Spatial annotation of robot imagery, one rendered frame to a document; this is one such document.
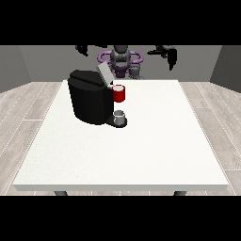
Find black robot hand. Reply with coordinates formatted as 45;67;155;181
146;45;179;72
74;45;89;57

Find small grey coffee pod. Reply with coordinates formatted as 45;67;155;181
128;64;141;80

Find grey robot trunk purple rings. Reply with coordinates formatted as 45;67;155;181
97;45;145;80

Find black coffee machine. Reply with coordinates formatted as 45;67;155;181
68;69;128;128

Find small grey cup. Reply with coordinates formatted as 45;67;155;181
112;109;127;126

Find red pod holder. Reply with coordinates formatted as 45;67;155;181
111;84;127;104

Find pale grey machine lid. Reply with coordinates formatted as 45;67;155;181
96;61;114;86

